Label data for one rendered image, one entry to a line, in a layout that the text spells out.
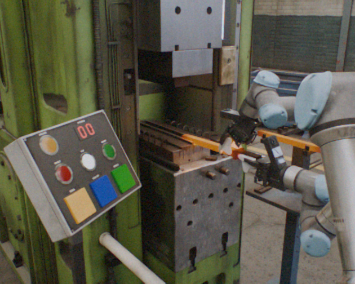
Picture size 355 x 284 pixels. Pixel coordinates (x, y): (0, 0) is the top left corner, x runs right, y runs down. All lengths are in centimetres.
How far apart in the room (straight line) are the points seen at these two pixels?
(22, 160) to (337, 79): 76
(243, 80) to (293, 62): 799
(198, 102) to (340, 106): 117
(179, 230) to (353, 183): 96
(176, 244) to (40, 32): 103
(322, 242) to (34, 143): 79
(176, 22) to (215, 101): 51
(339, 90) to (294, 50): 907
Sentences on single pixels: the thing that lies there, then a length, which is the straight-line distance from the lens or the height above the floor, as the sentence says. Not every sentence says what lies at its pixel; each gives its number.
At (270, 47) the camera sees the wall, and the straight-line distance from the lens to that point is 1020.
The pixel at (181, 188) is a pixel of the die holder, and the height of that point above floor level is 85.
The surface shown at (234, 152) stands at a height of 102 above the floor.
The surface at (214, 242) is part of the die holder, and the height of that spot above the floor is 53.
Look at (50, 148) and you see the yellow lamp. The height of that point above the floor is 116.
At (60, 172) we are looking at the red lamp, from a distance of 107.
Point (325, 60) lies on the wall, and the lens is 952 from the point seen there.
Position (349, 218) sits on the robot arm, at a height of 114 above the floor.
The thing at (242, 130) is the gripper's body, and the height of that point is 111.
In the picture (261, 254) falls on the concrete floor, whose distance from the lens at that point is 269.
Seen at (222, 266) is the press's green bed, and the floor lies 37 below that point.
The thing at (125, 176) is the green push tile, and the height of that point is 101.
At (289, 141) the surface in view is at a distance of 170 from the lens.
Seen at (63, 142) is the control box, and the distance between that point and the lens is 112.
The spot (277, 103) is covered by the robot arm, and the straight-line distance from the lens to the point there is 119.
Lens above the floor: 149
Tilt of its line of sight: 18 degrees down
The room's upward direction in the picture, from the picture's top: straight up
